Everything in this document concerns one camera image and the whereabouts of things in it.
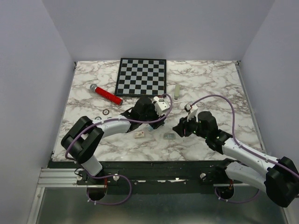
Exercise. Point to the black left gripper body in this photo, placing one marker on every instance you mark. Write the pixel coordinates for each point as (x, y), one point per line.
(152, 115)

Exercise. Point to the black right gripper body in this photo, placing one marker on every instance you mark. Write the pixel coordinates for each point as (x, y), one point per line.
(191, 126)

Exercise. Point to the light blue stapler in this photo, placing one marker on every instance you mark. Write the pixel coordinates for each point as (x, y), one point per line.
(150, 129)

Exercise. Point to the grey staple strip tray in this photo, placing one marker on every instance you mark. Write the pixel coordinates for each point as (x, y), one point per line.
(169, 136)

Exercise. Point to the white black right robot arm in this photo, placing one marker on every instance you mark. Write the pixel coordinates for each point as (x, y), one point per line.
(278, 178)

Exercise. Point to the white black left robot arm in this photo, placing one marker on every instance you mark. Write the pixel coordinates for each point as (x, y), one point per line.
(83, 138)

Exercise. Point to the pale green stapler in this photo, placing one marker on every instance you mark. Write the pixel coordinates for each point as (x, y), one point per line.
(177, 91)

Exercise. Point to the small staple box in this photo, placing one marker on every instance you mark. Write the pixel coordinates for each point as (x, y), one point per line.
(139, 134)

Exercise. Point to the black white chessboard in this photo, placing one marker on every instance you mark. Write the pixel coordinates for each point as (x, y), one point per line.
(141, 77)

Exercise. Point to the red glitter toy microphone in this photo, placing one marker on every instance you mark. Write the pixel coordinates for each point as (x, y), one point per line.
(107, 95)

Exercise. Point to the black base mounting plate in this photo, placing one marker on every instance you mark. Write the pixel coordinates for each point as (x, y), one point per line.
(154, 177)

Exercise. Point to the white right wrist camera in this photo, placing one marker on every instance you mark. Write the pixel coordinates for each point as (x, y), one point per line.
(192, 111)

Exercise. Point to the aluminium rail right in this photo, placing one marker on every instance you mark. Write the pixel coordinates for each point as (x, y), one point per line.
(228, 184)

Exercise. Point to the aluminium rail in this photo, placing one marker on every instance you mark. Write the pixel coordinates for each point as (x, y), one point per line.
(58, 178)
(228, 184)

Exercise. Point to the aluminium rail left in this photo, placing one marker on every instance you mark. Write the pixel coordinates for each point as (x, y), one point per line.
(58, 178)

